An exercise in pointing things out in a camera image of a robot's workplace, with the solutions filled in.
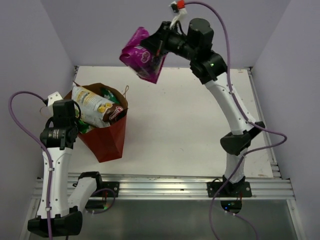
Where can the aluminium rail frame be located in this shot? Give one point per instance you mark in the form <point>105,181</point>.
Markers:
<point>172,137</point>

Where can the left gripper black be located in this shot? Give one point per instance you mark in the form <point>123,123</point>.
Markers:
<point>76,120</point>

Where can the brown yellow chips bag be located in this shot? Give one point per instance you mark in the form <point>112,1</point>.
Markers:
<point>96,110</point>

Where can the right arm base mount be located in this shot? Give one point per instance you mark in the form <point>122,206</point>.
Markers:
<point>240,189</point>

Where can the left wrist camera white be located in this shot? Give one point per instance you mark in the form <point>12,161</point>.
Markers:
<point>55,96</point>

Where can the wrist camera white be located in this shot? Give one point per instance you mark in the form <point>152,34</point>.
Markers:
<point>55,96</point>
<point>179,10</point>

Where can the green white chips bag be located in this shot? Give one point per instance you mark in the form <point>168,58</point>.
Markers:
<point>84,128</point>

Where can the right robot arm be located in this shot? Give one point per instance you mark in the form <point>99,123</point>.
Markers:
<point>210,68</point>

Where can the dark green snack bag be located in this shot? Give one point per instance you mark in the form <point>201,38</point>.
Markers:
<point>107,94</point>

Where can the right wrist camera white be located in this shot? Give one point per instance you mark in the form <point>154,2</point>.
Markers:
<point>179,10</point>

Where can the purple candy bag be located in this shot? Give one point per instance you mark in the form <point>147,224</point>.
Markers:
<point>146,65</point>

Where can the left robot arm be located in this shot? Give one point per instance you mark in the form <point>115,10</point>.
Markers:
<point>60,214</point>

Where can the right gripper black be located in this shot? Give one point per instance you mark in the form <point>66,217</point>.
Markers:
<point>155,44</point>

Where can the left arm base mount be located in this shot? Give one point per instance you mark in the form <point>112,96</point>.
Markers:
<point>107,194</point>

